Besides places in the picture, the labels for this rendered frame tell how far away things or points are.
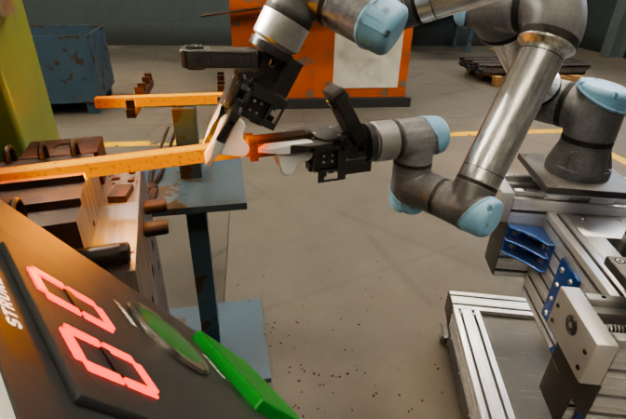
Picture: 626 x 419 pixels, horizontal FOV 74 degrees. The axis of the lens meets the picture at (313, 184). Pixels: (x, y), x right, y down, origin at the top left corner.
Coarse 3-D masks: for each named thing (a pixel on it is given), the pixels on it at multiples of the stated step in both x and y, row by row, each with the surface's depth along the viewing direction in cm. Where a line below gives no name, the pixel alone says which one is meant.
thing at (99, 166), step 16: (208, 144) 67; (256, 144) 66; (64, 160) 61; (80, 160) 61; (96, 160) 61; (112, 160) 61; (128, 160) 62; (144, 160) 62; (160, 160) 63; (176, 160) 64; (192, 160) 65; (256, 160) 68; (0, 176) 57; (16, 176) 58; (32, 176) 58; (96, 176) 61
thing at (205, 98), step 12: (96, 96) 98; (108, 96) 98; (120, 96) 98; (132, 96) 98; (144, 96) 99; (156, 96) 99; (168, 96) 99; (180, 96) 99; (192, 96) 100; (204, 96) 101; (216, 96) 101
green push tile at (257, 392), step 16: (208, 336) 29; (208, 352) 28; (224, 352) 28; (224, 368) 26; (240, 368) 28; (240, 384) 25; (256, 384) 27; (256, 400) 24; (272, 400) 26; (272, 416) 26; (288, 416) 27
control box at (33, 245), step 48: (0, 240) 15; (48, 240) 21; (0, 288) 11; (48, 288) 14; (96, 288) 20; (0, 336) 9; (48, 336) 11; (96, 336) 13; (144, 336) 19; (192, 336) 29; (0, 384) 8; (48, 384) 9; (96, 384) 10; (144, 384) 13; (192, 384) 18
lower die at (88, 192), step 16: (32, 160) 65; (48, 160) 65; (48, 176) 59; (64, 176) 59; (80, 176) 59; (0, 192) 56; (16, 192) 56; (32, 192) 56; (48, 192) 57; (64, 192) 57; (80, 192) 57; (96, 192) 66; (16, 208) 53; (32, 208) 54; (48, 208) 55; (64, 208) 55; (80, 208) 55; (96, 208) 65; (48, 224) 51; (64, 224) 52; (80, 224) 54; (64, 240) 53; (80, 240) 53
